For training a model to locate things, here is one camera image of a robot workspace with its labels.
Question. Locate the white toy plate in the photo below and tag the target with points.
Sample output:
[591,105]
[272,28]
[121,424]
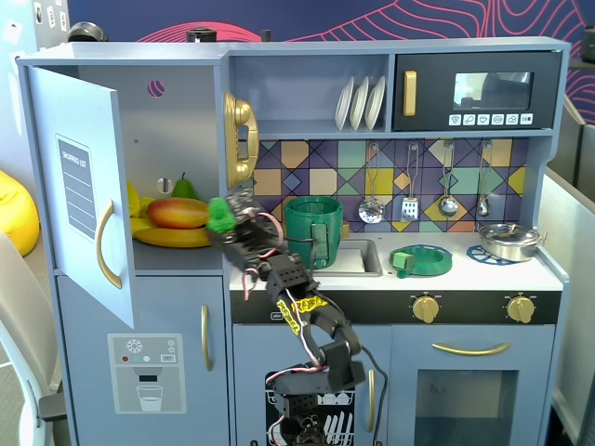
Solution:
[374,102]
[359,104]
[344,104]

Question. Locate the black short cylinder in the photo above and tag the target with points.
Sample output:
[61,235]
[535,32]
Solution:
[202,35]

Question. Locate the yellow bean bag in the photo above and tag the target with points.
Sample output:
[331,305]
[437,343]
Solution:
[16,213]

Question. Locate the green toy pear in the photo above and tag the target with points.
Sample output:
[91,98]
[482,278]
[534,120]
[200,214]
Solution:
[186,188]

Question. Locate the green ribbed cup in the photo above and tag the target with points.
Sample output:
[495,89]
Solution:
[307,223]

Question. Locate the blue round trivet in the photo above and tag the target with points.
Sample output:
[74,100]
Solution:
[474,254]

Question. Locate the white wall card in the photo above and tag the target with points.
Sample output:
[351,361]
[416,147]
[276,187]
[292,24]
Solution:
[12,31]
[39,12]

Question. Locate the red yellow toy mango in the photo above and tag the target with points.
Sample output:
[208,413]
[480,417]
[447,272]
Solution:
[179,213]

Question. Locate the grey white office chair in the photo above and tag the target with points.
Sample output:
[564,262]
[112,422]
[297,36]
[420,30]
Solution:
[18,325]

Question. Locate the steel toy pot with lid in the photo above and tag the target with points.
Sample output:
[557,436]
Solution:
[509,241]

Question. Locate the steel slotted spatula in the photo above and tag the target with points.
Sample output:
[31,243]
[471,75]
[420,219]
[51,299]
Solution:
[409,209]

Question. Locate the steel skimmer spoon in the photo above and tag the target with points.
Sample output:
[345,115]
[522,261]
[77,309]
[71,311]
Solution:
[371,211]

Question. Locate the blue toy kitchen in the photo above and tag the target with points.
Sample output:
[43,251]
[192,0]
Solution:
[465,288]

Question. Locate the black toy microwave door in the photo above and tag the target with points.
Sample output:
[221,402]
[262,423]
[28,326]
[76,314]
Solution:
[432,93]

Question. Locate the steel ladle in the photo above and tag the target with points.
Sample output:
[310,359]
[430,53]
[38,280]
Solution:
[447,205]

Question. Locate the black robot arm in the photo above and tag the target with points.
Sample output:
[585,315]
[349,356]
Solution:
[297,283]

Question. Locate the grey toy sink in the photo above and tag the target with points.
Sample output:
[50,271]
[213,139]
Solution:
[367,258]

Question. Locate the green round dish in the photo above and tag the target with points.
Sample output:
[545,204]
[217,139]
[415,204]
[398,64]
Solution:
[432,267]

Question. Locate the green toy pineapple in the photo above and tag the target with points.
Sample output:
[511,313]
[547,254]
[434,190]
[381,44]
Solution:
[219,216]

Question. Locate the gold stove knob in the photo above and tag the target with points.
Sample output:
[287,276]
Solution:
[426,309]
[520,310]

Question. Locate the gold toy telephone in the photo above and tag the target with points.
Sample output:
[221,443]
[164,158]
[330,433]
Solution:
[241,139]

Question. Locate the yellow toy banana bunch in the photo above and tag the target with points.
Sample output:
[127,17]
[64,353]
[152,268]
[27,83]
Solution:
[172,238]

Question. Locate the small black post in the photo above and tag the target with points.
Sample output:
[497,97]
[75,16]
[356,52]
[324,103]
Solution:
[266,36]

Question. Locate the blue shopping list cabinet door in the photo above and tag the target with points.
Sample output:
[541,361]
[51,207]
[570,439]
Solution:
[79,162]

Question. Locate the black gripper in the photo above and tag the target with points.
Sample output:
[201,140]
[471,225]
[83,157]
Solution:
[238,218]

